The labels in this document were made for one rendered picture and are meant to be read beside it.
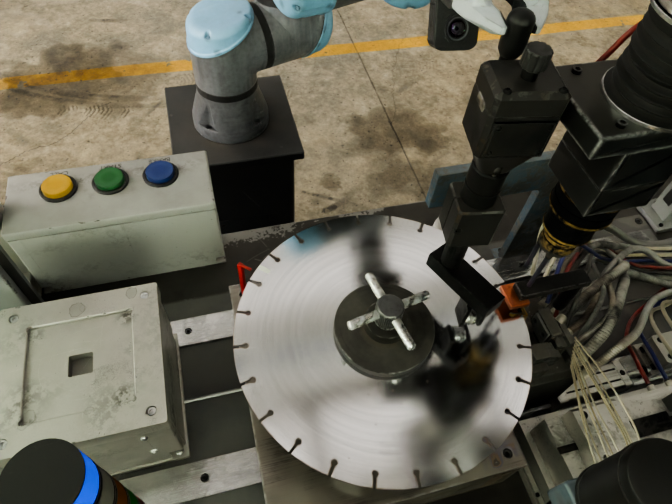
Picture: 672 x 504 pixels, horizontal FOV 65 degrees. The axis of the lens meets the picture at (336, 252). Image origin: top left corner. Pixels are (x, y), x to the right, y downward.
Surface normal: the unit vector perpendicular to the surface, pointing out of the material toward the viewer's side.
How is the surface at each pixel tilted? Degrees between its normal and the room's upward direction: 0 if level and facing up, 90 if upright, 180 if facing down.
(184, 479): 0
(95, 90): 0
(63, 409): 0
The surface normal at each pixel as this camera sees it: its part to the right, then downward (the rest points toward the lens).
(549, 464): -0.97, 0.18
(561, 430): 0.06, -0.58
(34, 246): 0.25, 0.79
